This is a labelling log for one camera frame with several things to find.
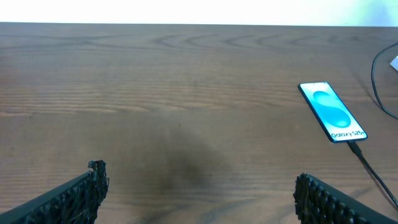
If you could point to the blue Galaxy smartphone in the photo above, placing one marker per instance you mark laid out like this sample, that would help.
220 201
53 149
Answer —
334 117

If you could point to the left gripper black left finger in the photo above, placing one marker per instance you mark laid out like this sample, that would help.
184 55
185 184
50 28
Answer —
76 201

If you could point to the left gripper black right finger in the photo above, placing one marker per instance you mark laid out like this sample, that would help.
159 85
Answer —
319 203

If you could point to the white power strip socket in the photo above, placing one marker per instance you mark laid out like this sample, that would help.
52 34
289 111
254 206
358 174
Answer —
394 64

